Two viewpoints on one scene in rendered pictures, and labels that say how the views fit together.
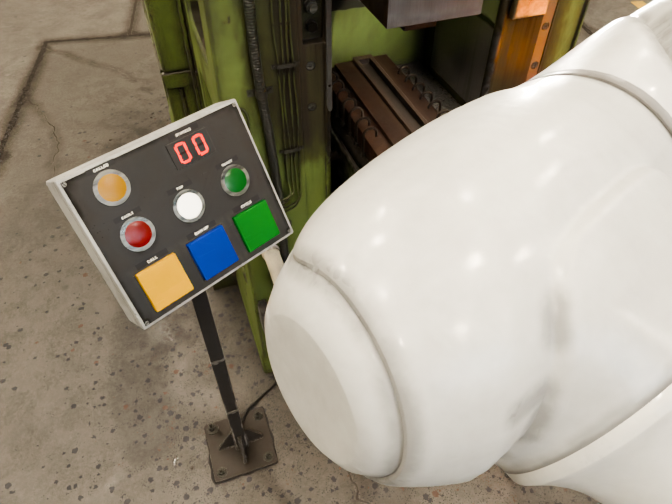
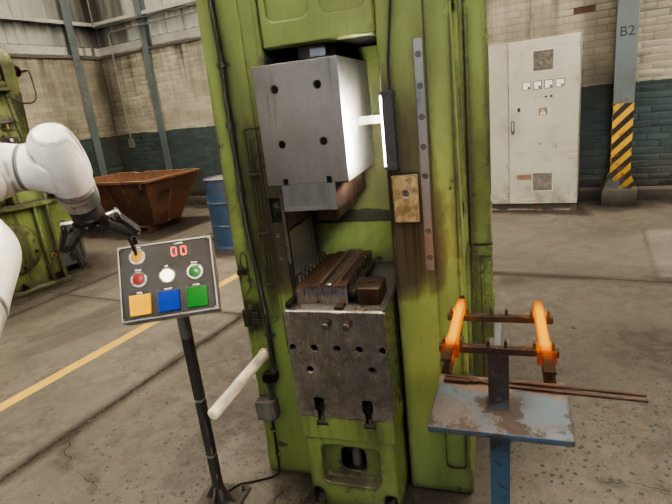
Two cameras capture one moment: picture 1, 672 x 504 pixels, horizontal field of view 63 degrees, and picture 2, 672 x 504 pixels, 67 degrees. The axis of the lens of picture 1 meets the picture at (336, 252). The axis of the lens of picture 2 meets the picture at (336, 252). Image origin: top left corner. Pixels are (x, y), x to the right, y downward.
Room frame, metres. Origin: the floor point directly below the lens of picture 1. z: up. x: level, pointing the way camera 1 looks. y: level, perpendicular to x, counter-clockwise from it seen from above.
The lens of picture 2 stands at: (-0.29, -1.31, 1.62)
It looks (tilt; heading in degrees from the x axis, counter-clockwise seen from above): 16 degrees down; 38
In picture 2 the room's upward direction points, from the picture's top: 6 degrees counter-clockwise
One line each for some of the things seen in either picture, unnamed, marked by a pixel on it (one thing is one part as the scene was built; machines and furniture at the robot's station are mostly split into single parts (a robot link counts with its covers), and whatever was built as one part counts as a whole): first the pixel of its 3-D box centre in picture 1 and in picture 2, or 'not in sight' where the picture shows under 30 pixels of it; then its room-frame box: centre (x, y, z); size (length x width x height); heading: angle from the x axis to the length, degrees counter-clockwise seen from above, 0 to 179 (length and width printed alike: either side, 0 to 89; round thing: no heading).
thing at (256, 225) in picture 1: (255, 225); (197, 296); (0.75, 0.15, 1.01); 0.07 x 0.05 x 0.07; 135
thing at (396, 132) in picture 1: (381, 109); (337, 274); (1.23, -0.12, 0.96); 0.42 x 0.20 x 0.09; 20
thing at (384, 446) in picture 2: not in sight; (366, 426); (1.26, -0.17, 0.23); 0.55 x 0.37 x 0.47; 20
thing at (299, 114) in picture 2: not in sight; (330, 119); (1.25, -0.16, 1.57); 0.42 x 0.39 x 0.40; 20
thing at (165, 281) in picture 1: (164, 281); (140, 305); (0.61, 0.29, 1.01); 0.07 x 0.05 x 0.07; 135
